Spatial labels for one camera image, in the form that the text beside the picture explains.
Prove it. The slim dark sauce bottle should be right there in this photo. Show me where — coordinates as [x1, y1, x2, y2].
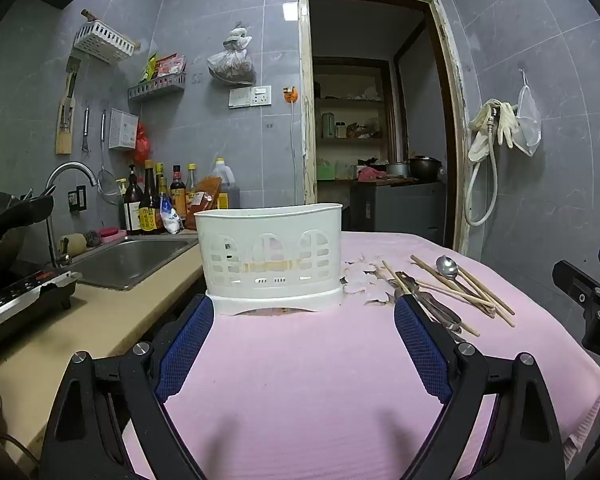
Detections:
[155, 162, 173, 198]

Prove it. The hanging clear plastic bag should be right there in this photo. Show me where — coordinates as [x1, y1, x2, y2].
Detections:
[207, 22, 257, 86]

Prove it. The hanging metal strainer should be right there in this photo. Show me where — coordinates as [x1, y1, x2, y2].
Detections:
[97, 110, 125, 206]

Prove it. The steel sink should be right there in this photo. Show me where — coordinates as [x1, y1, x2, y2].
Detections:
[67, 237, 201, 291]

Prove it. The red plastic bag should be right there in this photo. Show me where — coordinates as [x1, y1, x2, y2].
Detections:
[134, 122, 152, 163]

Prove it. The wooden door frame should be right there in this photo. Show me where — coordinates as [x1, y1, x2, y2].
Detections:
[298, 0, 473, 261]

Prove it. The white plastic utensil basket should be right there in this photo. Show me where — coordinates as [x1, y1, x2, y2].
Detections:
[194, 202, 345, 317]

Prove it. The grey wall shelf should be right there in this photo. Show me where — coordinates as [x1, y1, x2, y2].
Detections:
[127, 72, 187, 102]

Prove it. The white mesh bag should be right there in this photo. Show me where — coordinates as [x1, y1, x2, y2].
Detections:
[515, 85, 542, 157]

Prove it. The metal fork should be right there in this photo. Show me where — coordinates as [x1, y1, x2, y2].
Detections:
[417, 294, 464, 334]

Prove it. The dark bottle yellow label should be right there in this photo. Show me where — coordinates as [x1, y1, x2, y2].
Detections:
[139, 160, 164, 235]

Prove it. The dark bottle red label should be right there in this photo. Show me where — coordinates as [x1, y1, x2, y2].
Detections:
[170, 165, 187, 221]

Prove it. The white blue packet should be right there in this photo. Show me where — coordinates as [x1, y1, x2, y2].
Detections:
[159, 195, 185, 235]

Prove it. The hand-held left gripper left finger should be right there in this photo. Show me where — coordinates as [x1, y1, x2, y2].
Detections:
[39, 294, 216, 480]

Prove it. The white wall basket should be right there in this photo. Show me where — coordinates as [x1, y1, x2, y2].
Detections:
[73, 20, 137, 65]

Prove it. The white wall socket panel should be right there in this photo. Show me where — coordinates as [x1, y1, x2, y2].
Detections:
[228, 86, 272, 109]

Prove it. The cream rubber glove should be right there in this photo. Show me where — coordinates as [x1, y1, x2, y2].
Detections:
[467, 101, 501, 162]
[497, 102, 519, 148]

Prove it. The large oil jug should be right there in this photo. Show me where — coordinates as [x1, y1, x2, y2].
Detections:
[211, 158, 242, 210]

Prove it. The red packet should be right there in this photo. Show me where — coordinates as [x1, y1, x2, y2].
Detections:
[155, 55, 187, 78]

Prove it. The white wall box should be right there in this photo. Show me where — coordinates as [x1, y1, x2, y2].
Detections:
[108, 108, 140, 151]

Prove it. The black induction cooker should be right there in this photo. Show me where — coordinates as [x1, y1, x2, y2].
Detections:
[0, 269, 83, 342]

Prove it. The white hose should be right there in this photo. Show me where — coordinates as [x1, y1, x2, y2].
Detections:
[462, 115, 499, 226]

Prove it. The wooden knife holder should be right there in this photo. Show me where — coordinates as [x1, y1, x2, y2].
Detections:
[55, 57, 81, 155]

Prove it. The pink floral cloth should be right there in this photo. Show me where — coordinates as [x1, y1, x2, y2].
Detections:
[80, 231, 600, 480]

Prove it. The black wok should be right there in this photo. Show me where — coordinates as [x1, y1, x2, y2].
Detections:
[0, 192, 56, 281]

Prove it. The white cable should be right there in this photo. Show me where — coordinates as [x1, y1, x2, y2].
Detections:
[290, 101, 298, 196]

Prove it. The loofah scrubber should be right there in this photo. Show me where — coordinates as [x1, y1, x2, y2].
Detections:
[57, 234, 87, 257]

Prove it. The wooden shelf unit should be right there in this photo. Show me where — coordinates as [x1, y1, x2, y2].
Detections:
[312, 57, 406, 181]

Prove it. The grey cabinet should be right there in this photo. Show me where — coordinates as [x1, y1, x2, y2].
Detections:
[350, 180, 446, 246]

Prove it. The black pot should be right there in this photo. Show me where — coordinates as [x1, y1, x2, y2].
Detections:
[409, 156, 442, 181]

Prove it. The chrome faucet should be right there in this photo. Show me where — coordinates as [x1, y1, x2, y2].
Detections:
[45, 161, 98, 267]

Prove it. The wooden chopstick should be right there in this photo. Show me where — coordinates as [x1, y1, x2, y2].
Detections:
[411, 258, 497, 318]
[411, 255, 516, 315]
[382, 261, 481, 337]
[414, 279, 497, 310]
[386, 263, 413, 298]

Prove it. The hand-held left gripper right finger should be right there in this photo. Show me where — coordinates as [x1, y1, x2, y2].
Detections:
[393, 294, 566, 480]

